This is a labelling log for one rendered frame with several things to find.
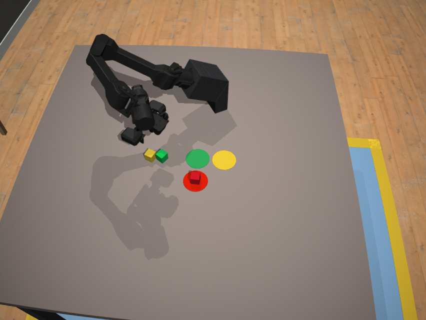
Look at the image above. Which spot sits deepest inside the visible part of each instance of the green cube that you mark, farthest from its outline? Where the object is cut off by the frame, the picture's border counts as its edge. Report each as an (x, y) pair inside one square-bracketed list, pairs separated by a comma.
[(161, 156)]

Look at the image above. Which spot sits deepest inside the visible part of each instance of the green circle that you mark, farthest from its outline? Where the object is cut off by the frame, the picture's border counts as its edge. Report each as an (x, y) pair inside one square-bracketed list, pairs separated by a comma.
[(197, 158)]

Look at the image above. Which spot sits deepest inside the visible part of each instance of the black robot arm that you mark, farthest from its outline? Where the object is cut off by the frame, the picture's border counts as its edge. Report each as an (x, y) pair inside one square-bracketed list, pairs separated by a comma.
[(118, 92)]

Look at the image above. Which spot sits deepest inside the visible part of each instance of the yellow circle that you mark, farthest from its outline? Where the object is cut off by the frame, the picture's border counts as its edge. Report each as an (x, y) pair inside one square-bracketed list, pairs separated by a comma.
[(224, 160)]

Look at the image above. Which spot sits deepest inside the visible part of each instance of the red cube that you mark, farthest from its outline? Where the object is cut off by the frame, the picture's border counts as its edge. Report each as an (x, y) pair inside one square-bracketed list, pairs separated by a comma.
[(195, 178)]

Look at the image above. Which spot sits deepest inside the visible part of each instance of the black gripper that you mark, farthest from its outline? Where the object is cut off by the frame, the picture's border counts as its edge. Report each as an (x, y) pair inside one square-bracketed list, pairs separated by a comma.
[(134, 136)]

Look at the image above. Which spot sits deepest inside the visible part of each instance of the red circle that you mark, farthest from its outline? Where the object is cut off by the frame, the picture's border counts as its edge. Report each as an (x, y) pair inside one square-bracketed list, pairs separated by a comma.
[(195, 187)]

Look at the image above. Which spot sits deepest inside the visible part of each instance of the yellow cube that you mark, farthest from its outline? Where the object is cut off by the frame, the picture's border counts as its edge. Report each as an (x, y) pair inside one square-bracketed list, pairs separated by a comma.
[(150, 155)]

